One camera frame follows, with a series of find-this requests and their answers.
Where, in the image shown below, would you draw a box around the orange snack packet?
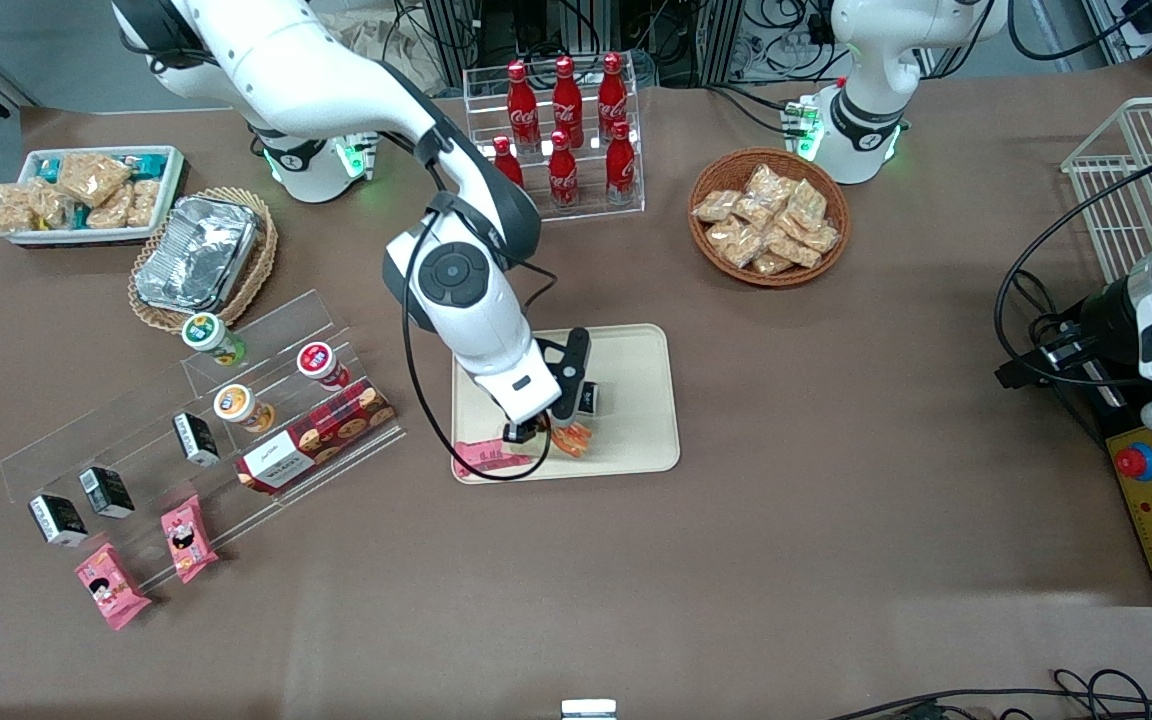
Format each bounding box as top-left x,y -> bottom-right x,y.
548,420 -> 594,461

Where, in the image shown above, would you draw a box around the cream plastic tray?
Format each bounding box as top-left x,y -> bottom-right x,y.
451,323 -> 682,486

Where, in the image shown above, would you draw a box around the pink snack pack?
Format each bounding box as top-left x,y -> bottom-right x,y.
160,495 -> 219,584
453,440 -> 537,479
74,543 -> 152,631

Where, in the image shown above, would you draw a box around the red plaid cookie box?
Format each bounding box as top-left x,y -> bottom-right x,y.
236,378 -> 397,496

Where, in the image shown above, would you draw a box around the red strawberry gum jar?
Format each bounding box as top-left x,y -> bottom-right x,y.
297,342 -> 350,391

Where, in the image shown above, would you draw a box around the red cola bottle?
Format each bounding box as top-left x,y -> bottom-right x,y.
547,130 -> 579,211
606,120 -> 637,206
492,135 -> 525,191
552,55 -> 584,146
598,52 -> 629,136
507,60 -> 540,151

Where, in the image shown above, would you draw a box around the round brown woven basket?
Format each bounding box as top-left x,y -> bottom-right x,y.
688,148 -> 852,289

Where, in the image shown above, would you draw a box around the clear acrylic tiered stand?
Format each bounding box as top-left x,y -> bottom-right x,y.
1,290 -> 407,591

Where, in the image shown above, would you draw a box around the orange lid gum jar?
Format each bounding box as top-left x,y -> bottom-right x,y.
214,384 -> 275,433

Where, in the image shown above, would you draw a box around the clear acrylic bottle rack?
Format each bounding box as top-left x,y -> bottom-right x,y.
463,62 -> 645,223

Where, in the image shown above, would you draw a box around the woven wicker basket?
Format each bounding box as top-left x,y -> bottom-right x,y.
128,187 -> 279,334

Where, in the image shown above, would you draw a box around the green sunflower gum jar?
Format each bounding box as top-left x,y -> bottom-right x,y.
183,313 -> 247,366

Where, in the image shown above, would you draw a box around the aluminium foil container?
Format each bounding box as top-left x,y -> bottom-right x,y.
134,196 -> 259,313

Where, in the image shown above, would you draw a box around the white rectangular plastic bin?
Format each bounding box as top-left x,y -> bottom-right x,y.
0,145 -> 187,247

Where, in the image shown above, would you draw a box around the puffed rice snack pack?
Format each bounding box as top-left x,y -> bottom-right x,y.
86,190 -> 137,229
126,180 -> 162,227
0,183 -> 42,236
58,152 -> 132,208

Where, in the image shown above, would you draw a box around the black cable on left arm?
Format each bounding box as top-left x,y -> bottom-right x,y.
994,160 -> 1152,389

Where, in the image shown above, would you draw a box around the white wire basket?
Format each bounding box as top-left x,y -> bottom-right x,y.
1061,97 -> 1152,283

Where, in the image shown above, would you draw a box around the black cables at table edge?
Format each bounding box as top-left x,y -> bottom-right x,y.
826,668 -> 1152,720

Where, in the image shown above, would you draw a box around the metal equipment rack with cables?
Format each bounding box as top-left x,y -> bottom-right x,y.
391,0 -> 837,89

